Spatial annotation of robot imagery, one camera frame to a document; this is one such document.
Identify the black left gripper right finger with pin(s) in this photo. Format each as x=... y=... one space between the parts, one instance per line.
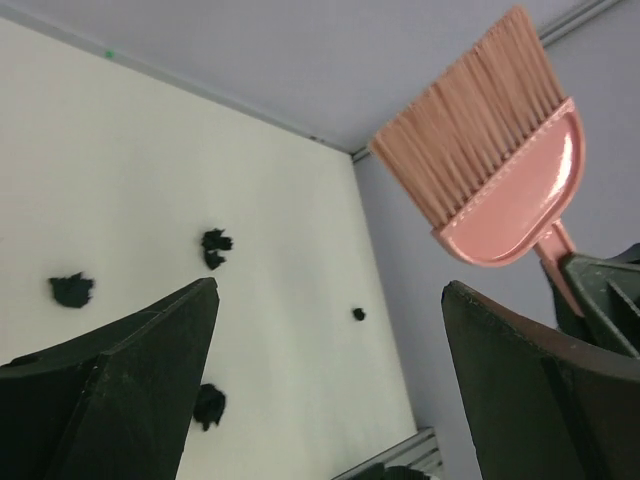
x=540 y=404

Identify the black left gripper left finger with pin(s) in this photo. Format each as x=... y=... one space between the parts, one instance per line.
x=114 y=403

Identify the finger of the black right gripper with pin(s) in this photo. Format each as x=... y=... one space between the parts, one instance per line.
x=607 y=291

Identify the pink hand brush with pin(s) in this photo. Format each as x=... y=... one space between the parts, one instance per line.
x=492 y=152

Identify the black paper scrap centre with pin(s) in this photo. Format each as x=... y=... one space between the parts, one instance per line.
x=209 y=407

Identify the black paper scrap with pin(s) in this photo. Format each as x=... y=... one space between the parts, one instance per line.
x=358 y=314
x=74 y=291
x=214 y=243
x=209 y=407

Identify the black paper scrap middle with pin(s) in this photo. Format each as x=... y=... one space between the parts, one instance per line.
x=74 y=291

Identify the black paper scrap upper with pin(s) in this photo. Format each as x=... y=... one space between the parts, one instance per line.
x=214 y=243

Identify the black paper scrap right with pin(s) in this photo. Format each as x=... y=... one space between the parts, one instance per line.
x=358 y=314

